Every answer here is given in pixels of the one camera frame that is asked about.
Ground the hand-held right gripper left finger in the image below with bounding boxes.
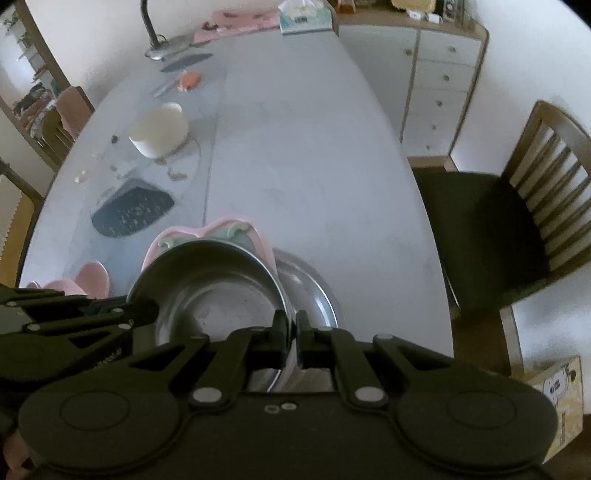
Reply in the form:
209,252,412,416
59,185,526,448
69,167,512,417
131,309,288,410

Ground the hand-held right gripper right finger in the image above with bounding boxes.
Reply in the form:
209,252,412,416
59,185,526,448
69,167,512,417
295,310,455,411

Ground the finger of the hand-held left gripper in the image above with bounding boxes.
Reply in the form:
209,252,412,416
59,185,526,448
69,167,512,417
0,285,134,321
0,298,160,381

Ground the pink cat-shaped plate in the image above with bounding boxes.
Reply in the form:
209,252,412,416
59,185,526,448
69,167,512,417
25,261,112,298

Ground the white plate with silver rim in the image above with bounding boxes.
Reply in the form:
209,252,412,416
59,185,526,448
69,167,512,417
272,248,345,384

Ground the pink steel-lined cat bowl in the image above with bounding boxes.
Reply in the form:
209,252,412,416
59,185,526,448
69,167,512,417
127,216,294,393

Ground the wooden chair with pink cloth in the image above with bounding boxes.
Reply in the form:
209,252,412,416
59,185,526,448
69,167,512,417
41,85,96,155

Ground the white ceramic bowl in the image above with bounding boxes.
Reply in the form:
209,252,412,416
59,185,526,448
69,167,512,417
128,102,188,160

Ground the wooden shelf unit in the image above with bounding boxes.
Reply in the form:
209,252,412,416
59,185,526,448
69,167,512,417
0,0,71,139

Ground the dark wooden slatted chair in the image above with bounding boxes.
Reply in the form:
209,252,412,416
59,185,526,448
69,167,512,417
411,99,591,377

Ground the cardboard box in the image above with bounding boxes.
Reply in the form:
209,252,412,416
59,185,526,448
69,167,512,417
524,354,583,464

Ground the grey desk lamp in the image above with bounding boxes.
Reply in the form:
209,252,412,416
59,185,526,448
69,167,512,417
140,0,193,61

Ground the white wooden sideboard cabinet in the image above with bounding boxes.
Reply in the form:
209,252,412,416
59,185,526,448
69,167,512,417
336,0,490,158

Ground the pink printed cloth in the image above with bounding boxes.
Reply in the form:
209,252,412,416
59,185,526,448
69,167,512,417
193,9,280,45

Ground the printed tissue box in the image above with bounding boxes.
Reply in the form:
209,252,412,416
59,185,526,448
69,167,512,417
278,0,334,36

